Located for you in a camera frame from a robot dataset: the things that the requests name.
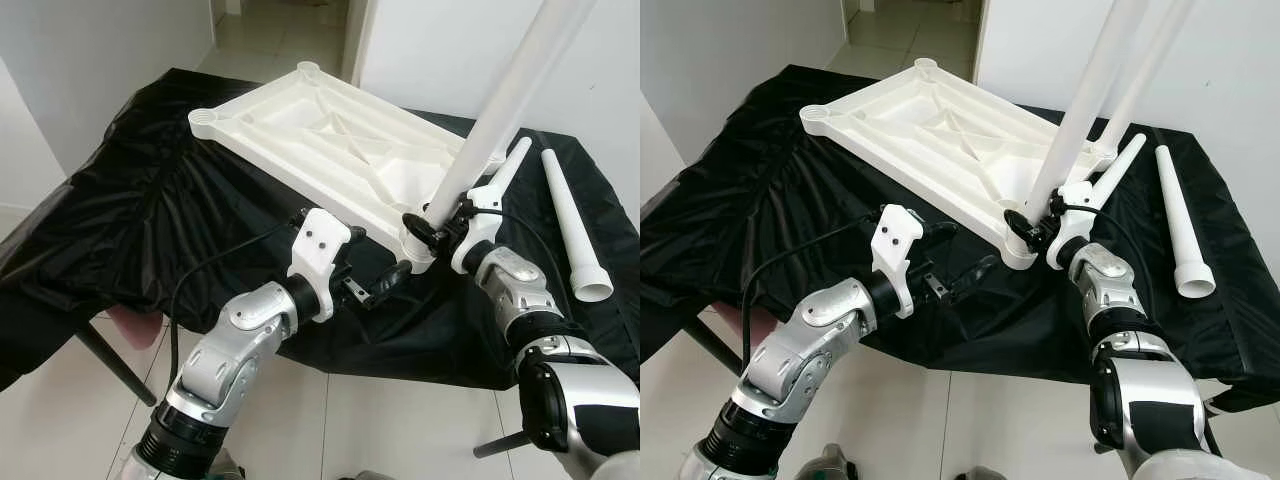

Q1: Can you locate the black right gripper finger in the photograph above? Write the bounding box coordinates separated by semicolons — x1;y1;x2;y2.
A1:
402;213;439;251
1003;209;1036;249

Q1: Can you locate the white plastic table leg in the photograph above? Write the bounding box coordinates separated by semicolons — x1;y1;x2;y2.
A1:
495;0;601;171
490;137;533;201
1155;145;1217;299
1090;133;1148;201
1025;0;1151;226
425;0;591;226
1095;0;1198;161
541;150;614;303

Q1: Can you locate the white plastic children table top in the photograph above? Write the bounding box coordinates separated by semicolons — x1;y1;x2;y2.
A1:
188;62;506;273
800;58;1119;271

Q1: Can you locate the black table cloth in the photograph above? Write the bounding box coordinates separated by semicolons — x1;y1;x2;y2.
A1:
640;65;1280;411
0;68;641;393

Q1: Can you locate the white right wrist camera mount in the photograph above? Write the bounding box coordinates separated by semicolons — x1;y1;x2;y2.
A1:
1047;180;1101;271
450;182;506;276

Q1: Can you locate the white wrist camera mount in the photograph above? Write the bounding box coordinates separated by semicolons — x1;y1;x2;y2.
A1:
870;204;926;319
288;208;353;323
450;182;506;276
1047;180;1101;271

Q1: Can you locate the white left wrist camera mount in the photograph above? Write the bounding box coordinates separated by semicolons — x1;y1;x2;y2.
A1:
288;208;353;323
870;204;926;319

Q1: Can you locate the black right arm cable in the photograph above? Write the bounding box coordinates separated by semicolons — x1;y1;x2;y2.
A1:
470;208;566;311
1065;203;1151;311

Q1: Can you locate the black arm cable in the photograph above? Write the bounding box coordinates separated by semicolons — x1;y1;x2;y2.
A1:
742;218;886;366
168;222;306;391
1065;203;1151;311
470;208;566;311

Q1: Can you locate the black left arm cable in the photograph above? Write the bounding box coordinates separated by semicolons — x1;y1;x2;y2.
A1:
168;222;306;391
742;218;886;366

